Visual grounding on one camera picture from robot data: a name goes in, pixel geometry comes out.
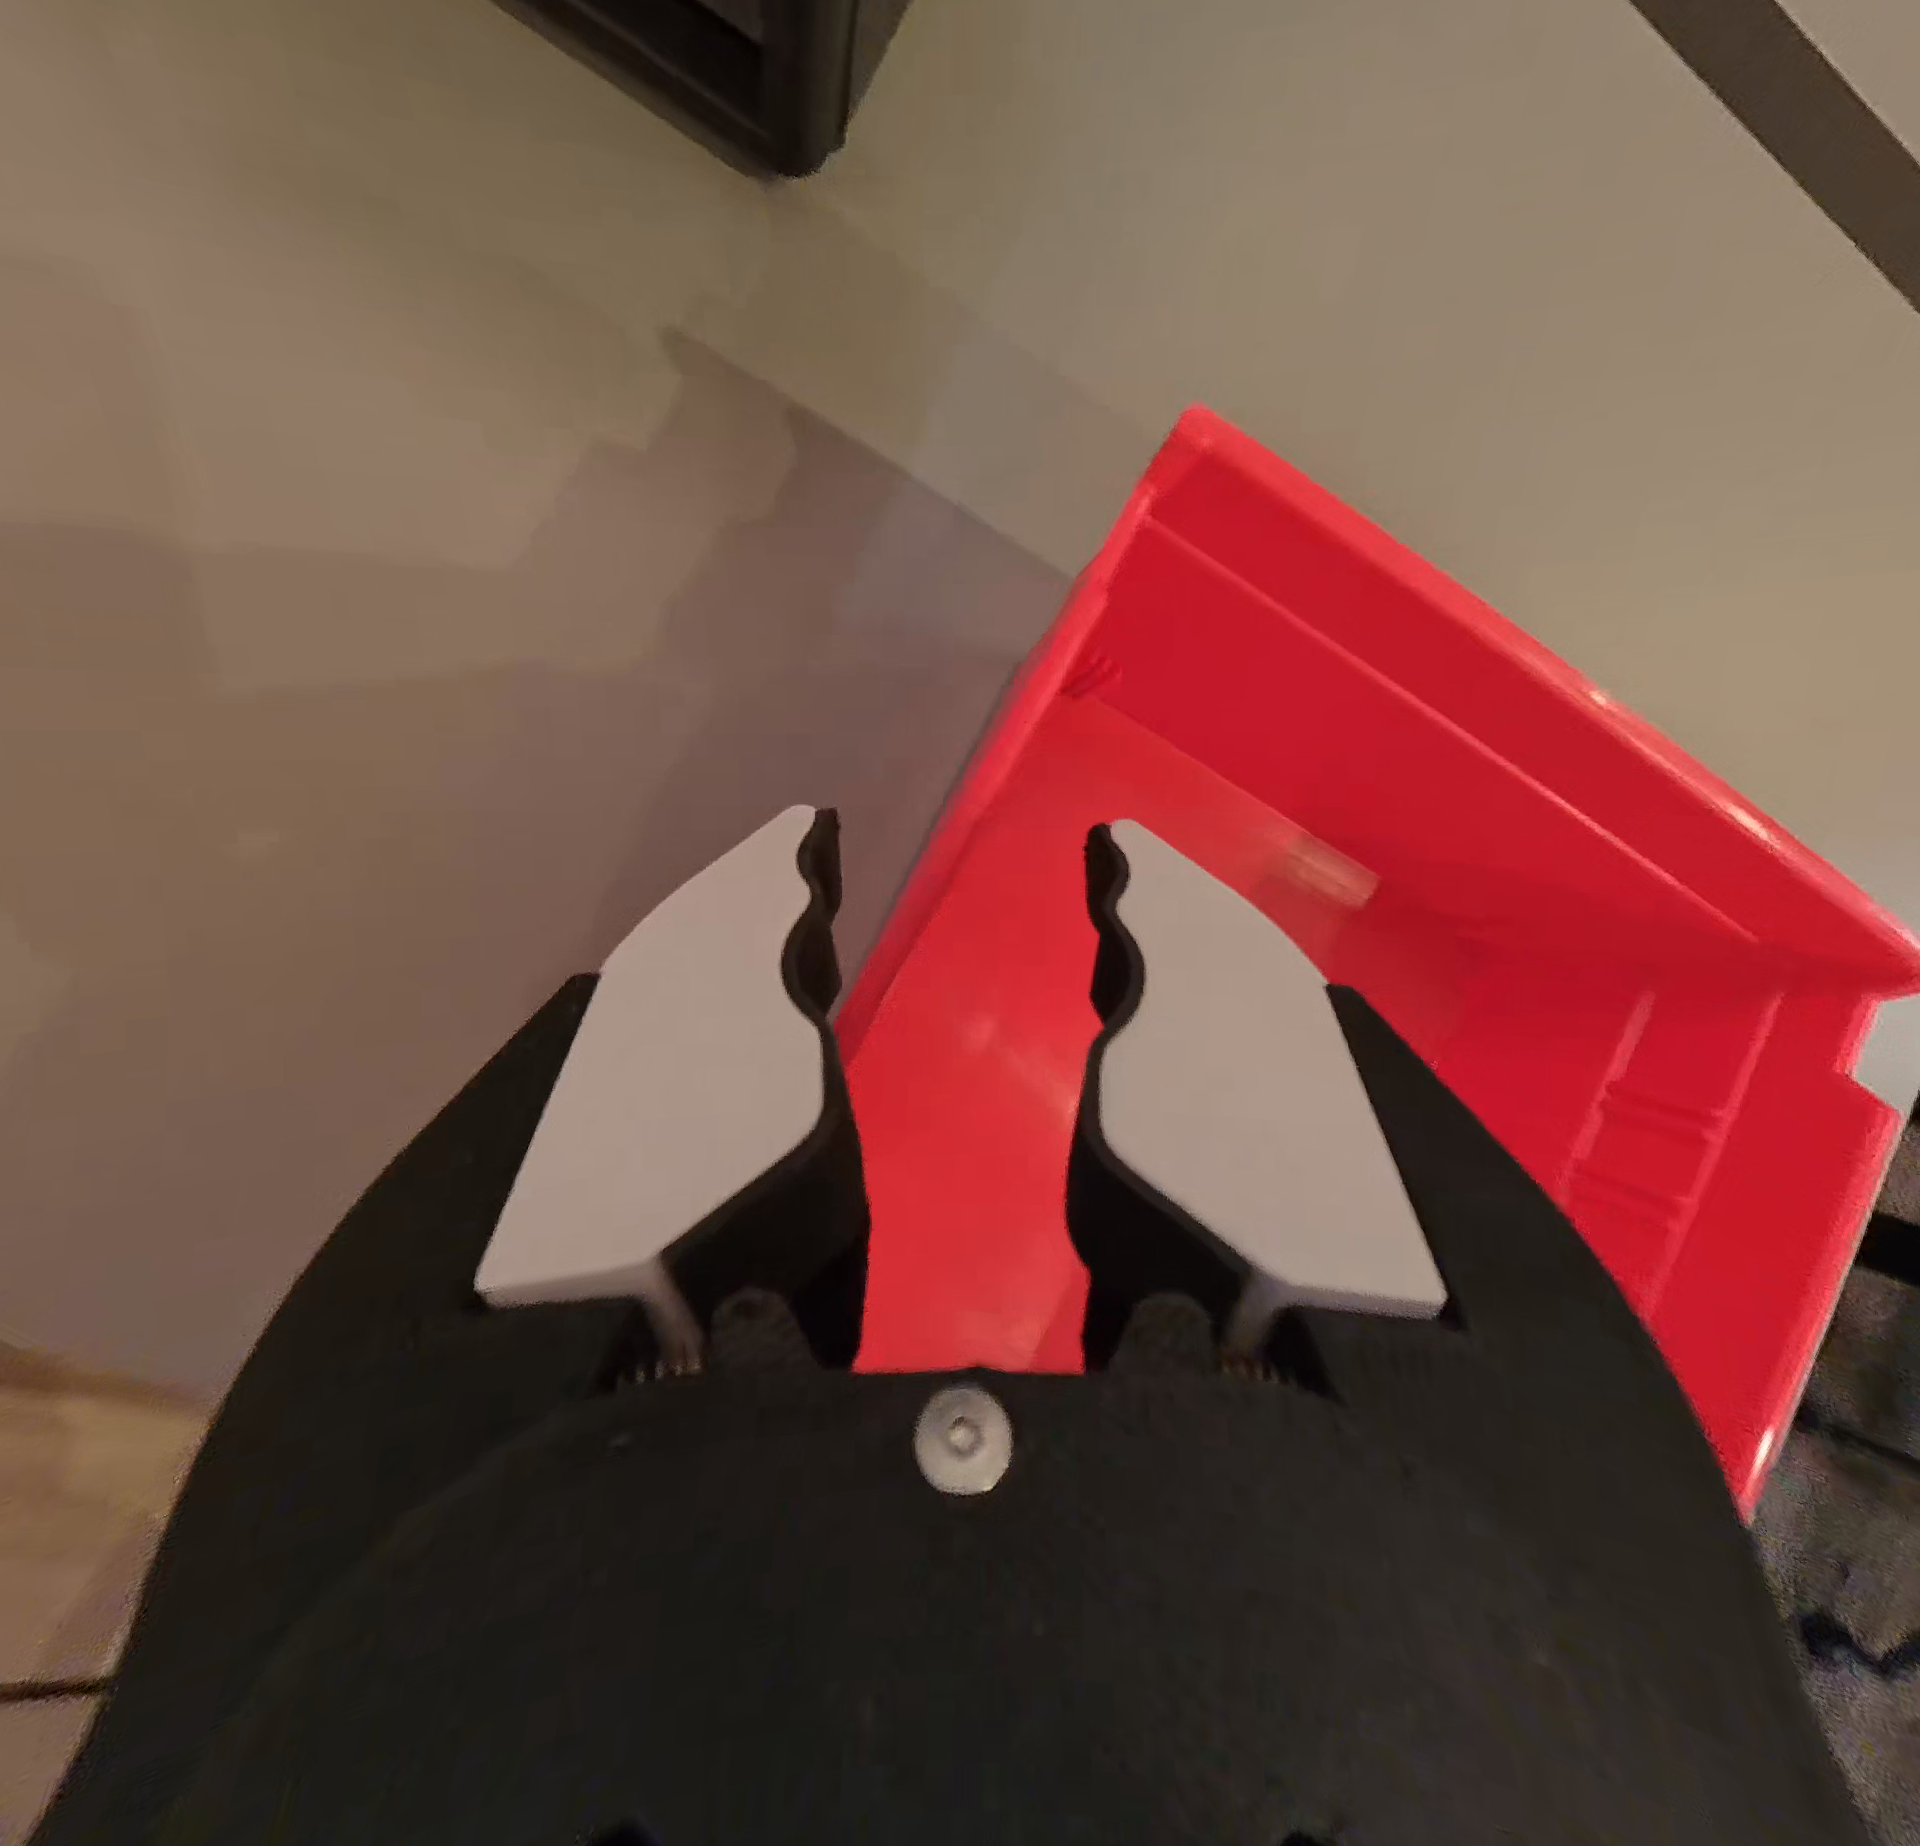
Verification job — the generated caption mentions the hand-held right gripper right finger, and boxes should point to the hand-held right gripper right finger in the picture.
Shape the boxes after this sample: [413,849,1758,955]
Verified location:
[1073,819,1451,1369]

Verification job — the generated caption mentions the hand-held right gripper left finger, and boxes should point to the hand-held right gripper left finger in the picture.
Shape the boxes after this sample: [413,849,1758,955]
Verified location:
[474,803,872,1369]

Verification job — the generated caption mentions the black drawer cabinet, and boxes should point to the black drawer cabinet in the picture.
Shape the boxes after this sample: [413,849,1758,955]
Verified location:
[382,0,953,179]

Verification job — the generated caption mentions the red plastic bin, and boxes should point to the red plastic bin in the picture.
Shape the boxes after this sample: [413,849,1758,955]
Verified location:
[831,404,1920,1519]

